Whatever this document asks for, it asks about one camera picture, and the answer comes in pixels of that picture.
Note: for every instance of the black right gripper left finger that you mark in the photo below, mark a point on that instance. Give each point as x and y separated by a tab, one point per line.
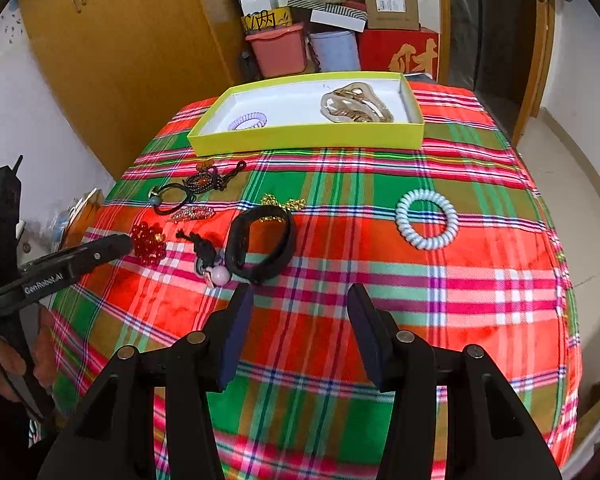
111	433

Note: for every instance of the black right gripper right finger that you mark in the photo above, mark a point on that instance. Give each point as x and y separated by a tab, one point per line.
491	435

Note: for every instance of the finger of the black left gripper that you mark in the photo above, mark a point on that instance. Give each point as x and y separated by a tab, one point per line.
55	272

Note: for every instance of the person's left hand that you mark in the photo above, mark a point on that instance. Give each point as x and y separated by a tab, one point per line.
43	355

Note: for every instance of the red rhinestone hair clip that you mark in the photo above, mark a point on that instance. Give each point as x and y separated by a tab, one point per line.
192	213

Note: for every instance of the black wide hair band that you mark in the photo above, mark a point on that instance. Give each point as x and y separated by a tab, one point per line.
261	243

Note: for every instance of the colourful plaid tablecloth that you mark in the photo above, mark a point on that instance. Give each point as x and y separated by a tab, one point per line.
454	240

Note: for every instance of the wooden wardrobe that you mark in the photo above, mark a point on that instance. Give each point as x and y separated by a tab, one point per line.
120	69

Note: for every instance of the pink plastic bin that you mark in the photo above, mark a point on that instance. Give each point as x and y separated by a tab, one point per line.
280	51

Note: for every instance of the yellow black printed box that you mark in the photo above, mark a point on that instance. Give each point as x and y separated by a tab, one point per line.
265	20

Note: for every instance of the yellow shallow box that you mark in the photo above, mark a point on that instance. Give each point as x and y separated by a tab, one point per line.
284	113

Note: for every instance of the light blue plastic bucket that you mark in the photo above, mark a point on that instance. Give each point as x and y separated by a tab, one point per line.
335	51

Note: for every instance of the white striped flat box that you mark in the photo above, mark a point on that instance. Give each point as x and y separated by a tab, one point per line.
328	14

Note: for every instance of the red gift box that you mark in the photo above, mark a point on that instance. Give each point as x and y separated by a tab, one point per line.
399	50

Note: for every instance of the brown cardboard box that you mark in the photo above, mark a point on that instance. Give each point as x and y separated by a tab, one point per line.
392	14

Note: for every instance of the black hair tie pink bead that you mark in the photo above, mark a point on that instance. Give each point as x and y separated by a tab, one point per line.
209	265

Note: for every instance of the wooden door frame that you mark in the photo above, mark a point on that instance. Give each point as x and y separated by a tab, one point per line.
543	40

